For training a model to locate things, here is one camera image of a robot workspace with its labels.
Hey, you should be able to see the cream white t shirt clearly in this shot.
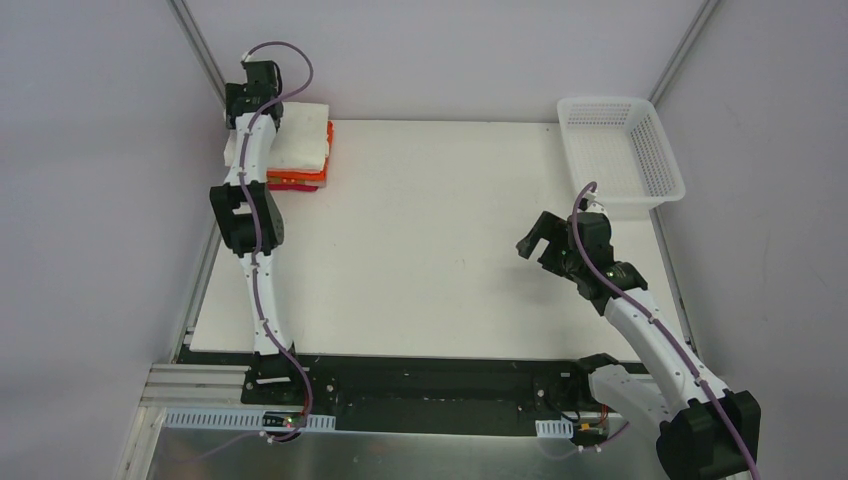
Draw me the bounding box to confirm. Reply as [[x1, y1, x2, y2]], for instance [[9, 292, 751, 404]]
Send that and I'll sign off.
[[224, 102, 330, 171]]

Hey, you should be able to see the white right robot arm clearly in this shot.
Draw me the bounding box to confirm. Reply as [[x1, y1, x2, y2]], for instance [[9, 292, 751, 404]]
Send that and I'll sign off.
[[516, 211, 761, 479]]

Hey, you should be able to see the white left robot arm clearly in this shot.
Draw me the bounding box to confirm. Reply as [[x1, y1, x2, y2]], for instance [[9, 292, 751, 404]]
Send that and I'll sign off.
[[209, 60, 305, 405]]

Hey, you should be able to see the white plastic basket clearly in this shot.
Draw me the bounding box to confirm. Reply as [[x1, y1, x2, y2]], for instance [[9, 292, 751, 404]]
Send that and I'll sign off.
[[556, 96, 686, 219]]

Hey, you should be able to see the orange folded t shirt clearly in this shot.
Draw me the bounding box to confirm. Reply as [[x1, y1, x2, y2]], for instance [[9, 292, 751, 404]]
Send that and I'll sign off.
[[267, 121, 334, 188]]

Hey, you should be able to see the magenta folded t shirt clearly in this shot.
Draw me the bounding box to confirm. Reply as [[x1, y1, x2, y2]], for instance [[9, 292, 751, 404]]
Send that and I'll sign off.
[[268, 183, 319, 192]]

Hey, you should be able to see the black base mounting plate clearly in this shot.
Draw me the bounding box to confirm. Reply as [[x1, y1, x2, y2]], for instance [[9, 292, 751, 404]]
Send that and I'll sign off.
[[241, 354, 617, 441]]

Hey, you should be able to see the aluminium frame rail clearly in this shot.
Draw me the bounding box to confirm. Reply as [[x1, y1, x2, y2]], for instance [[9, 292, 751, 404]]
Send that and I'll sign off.
[[140, 362, 738, 421]]

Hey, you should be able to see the right white cable duct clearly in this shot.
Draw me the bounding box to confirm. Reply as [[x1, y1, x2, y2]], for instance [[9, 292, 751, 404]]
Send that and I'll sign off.
[[535, 418, 574, 439]]

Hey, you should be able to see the white cable duct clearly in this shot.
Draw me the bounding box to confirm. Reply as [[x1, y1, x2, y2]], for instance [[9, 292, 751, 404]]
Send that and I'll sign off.
[[535, 418, 574, 439], [163, 408, 337, 433]]

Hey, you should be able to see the left white cable duct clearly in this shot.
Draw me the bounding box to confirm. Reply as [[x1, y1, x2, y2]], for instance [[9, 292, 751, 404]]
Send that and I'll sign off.
[[163, 408, 337, 433]]

